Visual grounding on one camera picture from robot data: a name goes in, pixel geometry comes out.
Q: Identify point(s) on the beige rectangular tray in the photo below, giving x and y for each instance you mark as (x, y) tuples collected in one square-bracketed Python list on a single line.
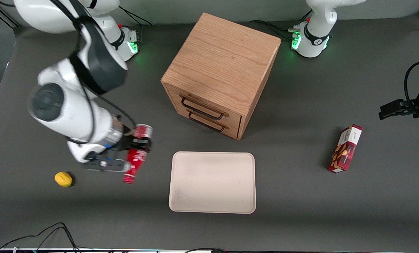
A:
[(213, 182)]

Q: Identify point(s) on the wooden drawer front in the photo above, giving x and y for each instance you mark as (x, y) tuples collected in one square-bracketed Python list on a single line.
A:
[(209, 103), (230, 130)]

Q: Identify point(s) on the wooden drawer cabinet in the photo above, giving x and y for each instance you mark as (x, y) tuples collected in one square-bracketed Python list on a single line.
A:
[(223, 59)]

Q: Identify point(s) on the red coke bottle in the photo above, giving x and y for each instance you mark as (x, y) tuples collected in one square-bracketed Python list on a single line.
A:
[(135, 163)]

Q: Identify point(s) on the yellow lemon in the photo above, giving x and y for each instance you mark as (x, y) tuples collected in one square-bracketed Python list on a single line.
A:
[(63, 179)]

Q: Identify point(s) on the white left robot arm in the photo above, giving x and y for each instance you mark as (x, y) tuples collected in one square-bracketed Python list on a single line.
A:
[(316, 35)]

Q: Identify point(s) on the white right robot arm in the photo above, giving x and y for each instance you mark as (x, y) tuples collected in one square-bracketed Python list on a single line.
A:
[(72, 112)]

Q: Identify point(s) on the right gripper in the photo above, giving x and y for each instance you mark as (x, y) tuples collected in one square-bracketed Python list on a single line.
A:
[(129, 143)]

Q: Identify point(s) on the red snack box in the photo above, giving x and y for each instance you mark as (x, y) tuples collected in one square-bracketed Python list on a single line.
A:
[(345, 149)]

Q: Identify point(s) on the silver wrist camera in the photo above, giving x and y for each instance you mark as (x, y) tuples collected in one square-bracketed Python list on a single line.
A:
[(107, 165)]

